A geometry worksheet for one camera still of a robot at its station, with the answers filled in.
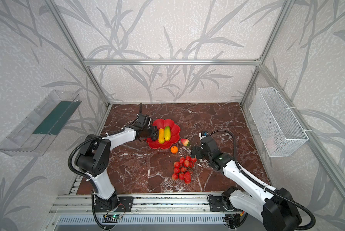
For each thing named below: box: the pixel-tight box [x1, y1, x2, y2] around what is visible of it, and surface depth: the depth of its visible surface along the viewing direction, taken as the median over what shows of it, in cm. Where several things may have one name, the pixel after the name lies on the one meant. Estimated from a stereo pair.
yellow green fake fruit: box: [164, 126, 172, 142], surface depth 100 cm
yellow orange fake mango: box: [158, 128, 165, 144], surface depth 98 cm
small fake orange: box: [170, 145, 179, 154], surface depth 93 cm
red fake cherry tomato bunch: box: [171, 155, 197, 184], surface depth 84 cm
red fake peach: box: [180, 138, 191, 147], surface depth 96 cm
